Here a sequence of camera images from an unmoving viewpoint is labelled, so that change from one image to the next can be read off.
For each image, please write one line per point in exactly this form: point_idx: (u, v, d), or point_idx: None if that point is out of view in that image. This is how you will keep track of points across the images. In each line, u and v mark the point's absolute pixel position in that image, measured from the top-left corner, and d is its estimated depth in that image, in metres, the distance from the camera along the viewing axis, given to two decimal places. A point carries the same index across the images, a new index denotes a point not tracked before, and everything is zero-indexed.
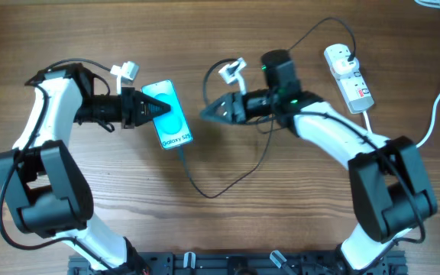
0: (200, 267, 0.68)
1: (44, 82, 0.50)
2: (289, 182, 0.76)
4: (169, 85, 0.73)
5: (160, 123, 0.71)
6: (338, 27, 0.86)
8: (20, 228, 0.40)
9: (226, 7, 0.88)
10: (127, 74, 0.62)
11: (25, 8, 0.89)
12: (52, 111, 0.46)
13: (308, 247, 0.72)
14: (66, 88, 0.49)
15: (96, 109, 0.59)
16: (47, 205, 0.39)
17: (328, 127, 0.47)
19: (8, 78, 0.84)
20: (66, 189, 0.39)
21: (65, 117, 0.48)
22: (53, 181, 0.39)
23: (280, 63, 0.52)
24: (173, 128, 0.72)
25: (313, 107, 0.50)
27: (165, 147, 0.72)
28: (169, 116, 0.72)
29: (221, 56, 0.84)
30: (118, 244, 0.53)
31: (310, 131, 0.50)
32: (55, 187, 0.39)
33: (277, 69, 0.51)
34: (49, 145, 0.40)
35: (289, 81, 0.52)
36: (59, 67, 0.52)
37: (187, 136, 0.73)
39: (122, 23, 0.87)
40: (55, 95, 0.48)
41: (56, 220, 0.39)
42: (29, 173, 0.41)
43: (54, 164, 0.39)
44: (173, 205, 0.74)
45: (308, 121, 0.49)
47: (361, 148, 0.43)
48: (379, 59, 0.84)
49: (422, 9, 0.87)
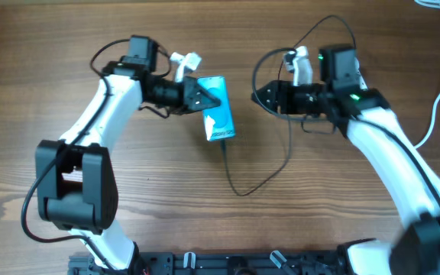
0: (200, 267, 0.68)
1: (111, 76, 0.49)
2: (289, 182, 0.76)
4: (221, 80, 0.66)
5: (208, 114, 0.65)
6: (338, 27, 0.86)
8: (41, 215, 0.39)
9: (226, 7, 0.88)
10: (190, 64, 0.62)
11: (25, 8, 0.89)
12: (107, 112, 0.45)
13: (308, 247, 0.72)
14: (130, 90, 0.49)
15: (157, 90, 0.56)
16: (73, 205, 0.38)
17: (389, 151, 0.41)
19: (8, 78, 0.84)
20: (96, 197, 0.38)
21: (118, 118, 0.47)
22: (85, 185, 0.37)
23: (339, 50, 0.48)
24: (220, 121, 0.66)
25: (376, 115, 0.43)
27: (210, 139, 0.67)
28: (218, 110, 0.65)
29: (222, 56, 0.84)
30: (127, 248, 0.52)
31: (363, 140, 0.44)
32: (85, 191, 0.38)
33: (334, 56, 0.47)
34: (95, 149, 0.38)
35: (347, 72, 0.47)
36: (129, 64, 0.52)
37: (231, 131, 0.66)
39: (122, 23, 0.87)
40: (117, 95, 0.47)
41: (76, 221, 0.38)
42: (67, 166, 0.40)
43: (92, 171, 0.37)
44: (173, 205, 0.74)
45: (367, 131, 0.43)
47: (424, 197, 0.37)
48: (379, 59, 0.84)
49: (422, 10, 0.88)
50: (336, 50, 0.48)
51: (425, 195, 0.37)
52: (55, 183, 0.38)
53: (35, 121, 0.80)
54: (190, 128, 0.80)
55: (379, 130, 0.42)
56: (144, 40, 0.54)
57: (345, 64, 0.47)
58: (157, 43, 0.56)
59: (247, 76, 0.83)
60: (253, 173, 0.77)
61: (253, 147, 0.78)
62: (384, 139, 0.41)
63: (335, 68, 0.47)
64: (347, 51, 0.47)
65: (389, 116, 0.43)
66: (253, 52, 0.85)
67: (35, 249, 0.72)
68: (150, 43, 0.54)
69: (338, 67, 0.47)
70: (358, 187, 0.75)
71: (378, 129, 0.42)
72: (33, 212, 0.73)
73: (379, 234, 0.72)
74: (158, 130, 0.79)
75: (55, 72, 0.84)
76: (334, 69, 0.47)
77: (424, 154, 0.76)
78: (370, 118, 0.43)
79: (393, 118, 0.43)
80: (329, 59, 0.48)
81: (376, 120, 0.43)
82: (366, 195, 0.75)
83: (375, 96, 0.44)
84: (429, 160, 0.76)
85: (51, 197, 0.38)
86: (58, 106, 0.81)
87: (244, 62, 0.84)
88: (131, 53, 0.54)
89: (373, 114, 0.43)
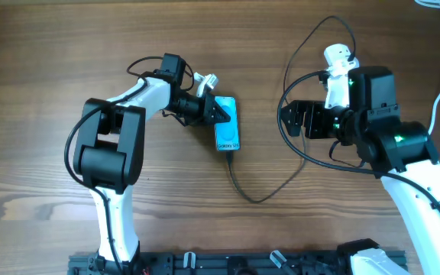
0: (200, 267, 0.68)
1: (148, 78, 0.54)
2: (289, 182, 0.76)
4: (231, 101, 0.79)
5: (218, 127, 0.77)
6: (338, 27, 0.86)
8: (76, 164, 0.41)
9: (226, 7, 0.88)
10: (209, 82, 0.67)
11: (24, 8, 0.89)
12: (144, 93, 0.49)
13: (308, 247, 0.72)
14: (162, 87, 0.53)
15: (182, 101, 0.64)
16: (105, 158, 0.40)
17: (428, 221, 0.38)
19: (8, 78, 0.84)
20: (130, 150, 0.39)
21: (151, 103, 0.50)
22: (121, 139, 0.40)
23: (376, 76, 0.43)
24: (227, 134, 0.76)
25: (419, 169, 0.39)
27: (218, 148, 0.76)
28: (227, 125, 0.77)
29: (222, 56, 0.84)
30: (131, 241, 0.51)
31: (399, 197, 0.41)
32: (121, 143, 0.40)
33: (371, 82, 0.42)
34: (133, 108, 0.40)
35: (385, 101, 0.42)
36: (161, 74, 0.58)
37: (236, 144, 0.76)
39: (122, 23, 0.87)
40: (152, 85, 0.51)
41: (108, 174, 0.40)
42: (106, 124, 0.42)
43: (130, 126, 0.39)
44: (173, 205, 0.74)
45: (409, 192, 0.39)
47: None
48: (380, 59, 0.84)
49: (422, 10, 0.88)
50: (370, 76, 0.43)
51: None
52: (94, 132, 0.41)
53: (35, 121, 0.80)
54: (190, 127, 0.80)
55: (422, 194, 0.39)
56: (174, 58, 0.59)
57: (381, 92, 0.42)
58: (185, 62, 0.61)
59: (247, 76, 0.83)
60: (253, 173, 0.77)
61: (253, 147, 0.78)
62: (428, 205, 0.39)
63: (370, 95, 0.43)
64: (385, 76, 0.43)
65: (435, 171, 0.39)
66: (253, 52, 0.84)
67: (35, 248, 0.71)
68: (179, 60, 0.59)
69: (373, 96, 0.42)
70: (358, 187, 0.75)
71: (422, 193, 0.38)
72: (32, 212, 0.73)
73: (379, 234, 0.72)
74: (158, 130, 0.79)
75: (55, 72, 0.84)
76: (368, 98, 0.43)
77: None
78: (412, 175, 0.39)
79: None
80: (363, 85, 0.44)
81: (420, 178, 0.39)
82: (366, 195, 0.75)
83: (415, 128, 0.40)
84: None
85: (88, 146, 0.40)
86: (58, 106, 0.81)
87: (244, 62, 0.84)
88: (163, 67, 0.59)
89: (415, 166, 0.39)
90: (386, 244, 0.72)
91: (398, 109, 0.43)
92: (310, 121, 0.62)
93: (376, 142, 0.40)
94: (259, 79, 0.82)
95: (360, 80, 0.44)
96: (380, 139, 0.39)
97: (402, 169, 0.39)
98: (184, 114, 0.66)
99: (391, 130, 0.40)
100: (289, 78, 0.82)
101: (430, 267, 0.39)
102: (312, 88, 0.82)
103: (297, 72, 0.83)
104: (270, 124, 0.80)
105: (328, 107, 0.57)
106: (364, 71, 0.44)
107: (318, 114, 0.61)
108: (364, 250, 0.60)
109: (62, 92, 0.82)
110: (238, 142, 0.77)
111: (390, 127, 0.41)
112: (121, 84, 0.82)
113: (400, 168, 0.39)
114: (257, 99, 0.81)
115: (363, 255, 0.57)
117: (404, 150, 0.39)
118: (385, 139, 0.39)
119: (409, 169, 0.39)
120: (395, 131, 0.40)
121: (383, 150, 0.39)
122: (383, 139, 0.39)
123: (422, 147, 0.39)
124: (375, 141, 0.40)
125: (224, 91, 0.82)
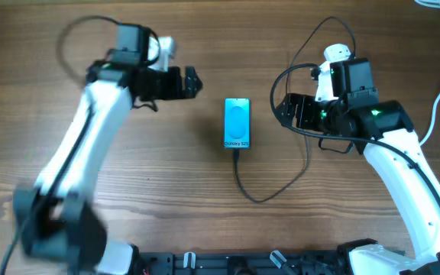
0: (200, 267, 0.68)
1: (95, 86, 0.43)
2: (289, 182, 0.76)
4: (247, 102, 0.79)
5: (228, 125, 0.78)
6: (338, 27, 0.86)
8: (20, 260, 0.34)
9: (226, 7, 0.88)
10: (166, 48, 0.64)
11: (24, 8, 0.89)
12: (92, 135, 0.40)
13: (308, 247, 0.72)
14: (117, 101, 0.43)
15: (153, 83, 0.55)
16: (48, 255, 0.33)
17: (407, 179, 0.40)
19: (8, 78, 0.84)
20: (74, 244, 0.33)
21: (103, 138, 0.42)
22: (64, 231, 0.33)
23: (352, 63, 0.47)
24: (237, 134, 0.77)
25: (396, 137, 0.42)
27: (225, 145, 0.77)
28: (237, 124, 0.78)
29: (221, 56, 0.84)
30: (123, 257, 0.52)
31: (379, 162, 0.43)
32: (62, 239, 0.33)
33: (348, 68, 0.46)
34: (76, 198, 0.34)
35: (362, 85, 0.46)
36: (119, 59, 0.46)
37: (246, 143, 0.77)
39: (122, 23, 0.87)
40: (101, 111, 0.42)
41: (52, 260, 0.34)
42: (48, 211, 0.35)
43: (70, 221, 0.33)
44: (173, 205, 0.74)
45: (387, 156, 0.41)
47: None
48: (379, 59, 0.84)
49: (422, 9, 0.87)
50: (349, 63, 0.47)
51: None
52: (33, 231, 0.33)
53: (35, 121, 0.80)
54: (190, 127, 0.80)
55: (399, 155, 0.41)
56: (134, 30, 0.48)
57: (359, 77, 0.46)
58: (148, 33, 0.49)
59: (247, 76, 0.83)
60: (252, 173, 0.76)
61: (253, 147, 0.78)
62: (405, 166, 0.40)
63: (349, 81, 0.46)
64: (362, 63, 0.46)
65: (410, 137, 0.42)
66: (253, 52, 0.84)
67: None
68: (139, 34, 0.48)
69: (352, 80, 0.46)
70: (358, 187, 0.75)
71: (399, 155, 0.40)
72: None
73: (379, 234, 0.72)
74: (157, 130, 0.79)
75: (56, 72, 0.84)
76: (348, 82, 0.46)
77: (425, 153, 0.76)
78: (390, 141, 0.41)
79: (415, 139, 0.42)
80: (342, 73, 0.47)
81: (398, 143, 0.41)
82: (366, 195, 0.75)
83: (389, 105, 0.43)
84: (428, 160, 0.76)
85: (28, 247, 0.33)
86: (58, 106, 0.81)
87: (244, 62, 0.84)
88: (121, 46, 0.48)
89: (392, 134, 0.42)
90: (386, 244, 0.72)
91: (376, 91, 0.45)
92: (302, 112, 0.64)
93: (356, 118, 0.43)
94: (258, 79, 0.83)
95: (340, 69, 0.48)
96: (359, 113, 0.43)
97: (380, 137, 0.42)
98: (160, 97, 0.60)
99: (368, 107, 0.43)
100: (289, 78, 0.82)
101: (412, 226, 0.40)
102: (312, 88, 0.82)
103: (297, 72, 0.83)
104: (269, 124, 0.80)
105: (318, 99, 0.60)
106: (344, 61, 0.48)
107: (309, 106, 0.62)
108: (360, 247, 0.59)
109: (62, 92, 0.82)
110: (249, 140, 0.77)
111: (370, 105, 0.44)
112: None
113: (378, 137, 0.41)
114: (257, 98, 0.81)
115: (360, 250, 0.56)
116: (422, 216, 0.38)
117: (382, 122, 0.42)
118: (362, 113, 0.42)
119: (386, 137, 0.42)
120: (371, 107, 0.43)
121: (361, 121, 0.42)
122: (361, 114, 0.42)
123: (397, 120, 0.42)
124: (355, 118, 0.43)
125: (224, 92, 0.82)
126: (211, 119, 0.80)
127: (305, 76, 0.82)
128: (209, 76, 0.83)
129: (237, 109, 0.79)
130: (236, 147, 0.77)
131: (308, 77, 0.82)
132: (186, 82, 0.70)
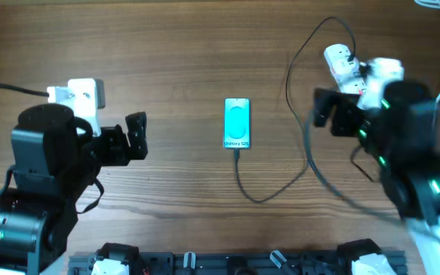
0: (200, 267, 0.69)
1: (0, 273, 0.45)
2: (289, 182, 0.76)
4: (247, 102, 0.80)
5: (228, 126, 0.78)
6: (338, 27, 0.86)
8: None
9: (226, 7, 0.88)
10: (88, 96, 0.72)
11: (24, 8, 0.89)
12: None
13: (308, 247, 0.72)
14: None
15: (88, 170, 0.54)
16: None
17: None
19: (8, 79, 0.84)
20: None
21: None
22: None
23: (414, 102, 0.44)
24: (237, 133, 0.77)
25: None
27: (225, 146, 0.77)
28: (237, 123, 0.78)
29: (221, 56, 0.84)
30: None
31: (428, 253, 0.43)
32: None
33: (411, 112, 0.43)
34: None
35: (422, 135, 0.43)
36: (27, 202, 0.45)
37: (247, 143, 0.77)
39: (122, 23, 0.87)
40: None
41: None
42: None
43: None
44: (173, 205, 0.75)
45: None
47: None
48: (379, 59, 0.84)
49: (422, 9, 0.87)
50: (411, 104, 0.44)
51: None
52: None
53: None
54: (191, 127, 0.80)
55: None
56: (37, 136, 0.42)
57: (419, 124, 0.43)
58: (52, 137, 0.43)
59: (248, 76, 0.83)
60: (253, 173, 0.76)
61: (253, 147, 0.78)
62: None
63: (410, 129, 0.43)
64: (425, 106, 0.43)
65: None
66: (253, 53, 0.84)
67: None
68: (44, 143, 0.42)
69: (414, 129, 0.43)
70: (358, 187, 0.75)
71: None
72: None
73: (379, 234, 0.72)
74: (158, 130, 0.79)
75: (56, 72, 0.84)
76: (409, 130, 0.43)
77: None
78: None
79: None
80: (402, 113, 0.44)
81: None
82: (367, 195, 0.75)
83: None
84: None
85: None
86: None
87: (244, 62, 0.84)
88: (26, 170, 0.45)
89: None
90: (386, 244, 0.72)
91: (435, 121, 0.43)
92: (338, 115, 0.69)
93: (409, 186, 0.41)
94: (258, 79, 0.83)
95: (400, 105, 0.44)
96: (408, 173, 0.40)
97: (435, 221, 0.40)
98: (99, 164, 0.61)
99: (427, 171, 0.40)
100: (290, 78, 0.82)
101: None
102: (312, 88, 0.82)
103: (298, 72, 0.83)
104: (269, 124, 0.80)
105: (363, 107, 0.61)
106: (403, 98, 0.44)
107: (349, 113, 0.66)
108: (366, 255, 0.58)
109: None
110: (249, 140, 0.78)
111: (429, 164, 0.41)
112: (121, 85, 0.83)
113: (432, 222, 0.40)
114: (257, 98, 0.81)
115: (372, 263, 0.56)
116: None
117: (439, 199, 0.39)
118: (419, 186, 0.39)
119: None
120: (430, 175, 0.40)
121: (415, 194, 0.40)
122: (416, 185, 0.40)
123: None
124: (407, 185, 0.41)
125: (224, 92, 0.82)
126: (211, 119, 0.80)
127: (305, 76, 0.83)
128: (209, 76, 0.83)
129: (237, 108, 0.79)
130: (236, 148, 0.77)
131: (308, 76, 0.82)
132: (134, 140, 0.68)
